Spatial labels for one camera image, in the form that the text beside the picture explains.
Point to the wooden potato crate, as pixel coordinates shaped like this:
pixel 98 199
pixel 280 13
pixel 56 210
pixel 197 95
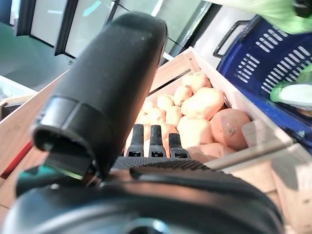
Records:
pixel 280 170

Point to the blue plastic shopping basket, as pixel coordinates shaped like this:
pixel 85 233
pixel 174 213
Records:
pixel 256 80

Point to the wooden display shelf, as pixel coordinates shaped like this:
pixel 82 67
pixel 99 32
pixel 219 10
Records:
pixel 19 126

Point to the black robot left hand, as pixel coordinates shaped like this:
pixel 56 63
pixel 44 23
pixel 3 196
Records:
pixel 102 85

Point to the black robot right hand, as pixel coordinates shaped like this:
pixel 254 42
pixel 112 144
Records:
pixel 303 8

